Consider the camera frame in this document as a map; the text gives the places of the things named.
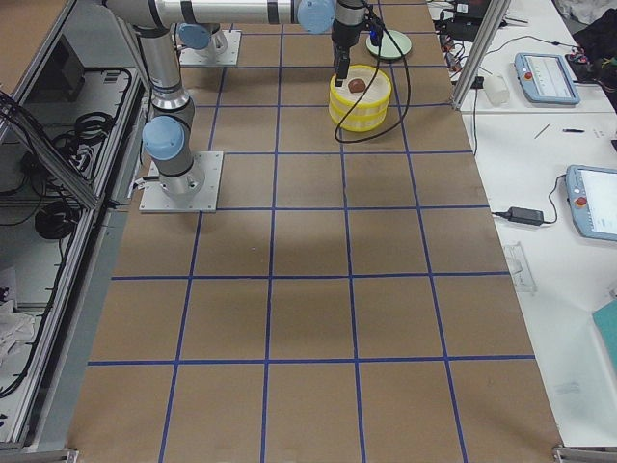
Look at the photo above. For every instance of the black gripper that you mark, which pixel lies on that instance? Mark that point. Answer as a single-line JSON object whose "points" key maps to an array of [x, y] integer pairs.
{"points": [[343, 35]]}

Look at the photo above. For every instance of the brown steamed bun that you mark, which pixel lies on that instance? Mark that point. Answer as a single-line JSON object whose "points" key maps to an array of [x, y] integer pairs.
{"points": [[356, 86]]}

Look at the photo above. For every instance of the yellow steamer layer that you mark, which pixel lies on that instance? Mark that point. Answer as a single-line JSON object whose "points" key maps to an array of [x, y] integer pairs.
{"points": [[357, 123], [355, 108]]}

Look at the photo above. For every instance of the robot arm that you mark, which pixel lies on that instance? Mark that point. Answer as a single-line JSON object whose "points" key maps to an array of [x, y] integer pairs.
{"points": [[206, 40], [152, 21]]}

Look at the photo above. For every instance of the white cloth steamer liner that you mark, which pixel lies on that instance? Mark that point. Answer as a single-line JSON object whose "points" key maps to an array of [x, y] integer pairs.
{"points": [[378, 87]]}

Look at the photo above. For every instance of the light green plate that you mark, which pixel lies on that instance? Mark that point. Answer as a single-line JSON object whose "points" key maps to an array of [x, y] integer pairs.
{"points": [[394, 46]]}

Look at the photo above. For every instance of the blue teach pendant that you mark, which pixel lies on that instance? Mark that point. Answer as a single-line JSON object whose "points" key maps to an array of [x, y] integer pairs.
{"points": [[591, 195], [544, 79]]}

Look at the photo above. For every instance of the black power adapter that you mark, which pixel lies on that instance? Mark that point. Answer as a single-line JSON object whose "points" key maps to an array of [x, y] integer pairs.
{"points": [[525, 216]]}

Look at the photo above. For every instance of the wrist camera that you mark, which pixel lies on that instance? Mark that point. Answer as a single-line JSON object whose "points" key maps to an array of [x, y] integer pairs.
{"points": [[375, 27]]}

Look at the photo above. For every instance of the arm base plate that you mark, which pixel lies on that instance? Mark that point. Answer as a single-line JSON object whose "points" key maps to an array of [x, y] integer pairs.
{"points": [[193, 192], [189, 59]]}

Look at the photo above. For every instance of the aluminium frame post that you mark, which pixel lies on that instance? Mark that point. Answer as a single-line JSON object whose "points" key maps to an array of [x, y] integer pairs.
{"points": [[487, 31]]}

